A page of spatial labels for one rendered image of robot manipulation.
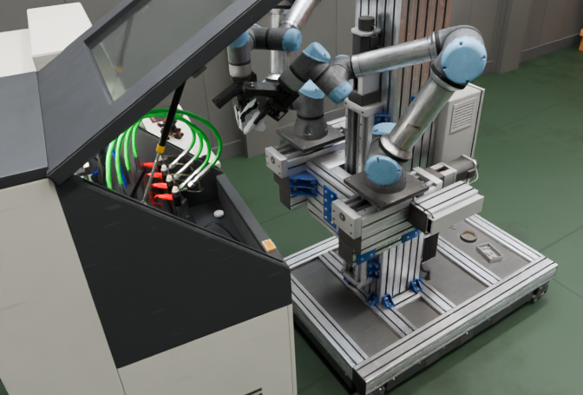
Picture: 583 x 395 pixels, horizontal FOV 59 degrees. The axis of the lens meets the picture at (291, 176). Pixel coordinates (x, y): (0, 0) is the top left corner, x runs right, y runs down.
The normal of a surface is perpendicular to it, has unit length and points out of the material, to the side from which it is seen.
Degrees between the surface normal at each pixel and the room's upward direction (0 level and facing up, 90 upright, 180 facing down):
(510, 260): 0
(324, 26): 90
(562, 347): 0
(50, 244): 90
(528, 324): 0
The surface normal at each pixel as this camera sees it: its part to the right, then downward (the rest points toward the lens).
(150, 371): 0.42, 0.47
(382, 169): -0.31, 0.61
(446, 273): -0.04, -0.85
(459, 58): -0.19, 0.43
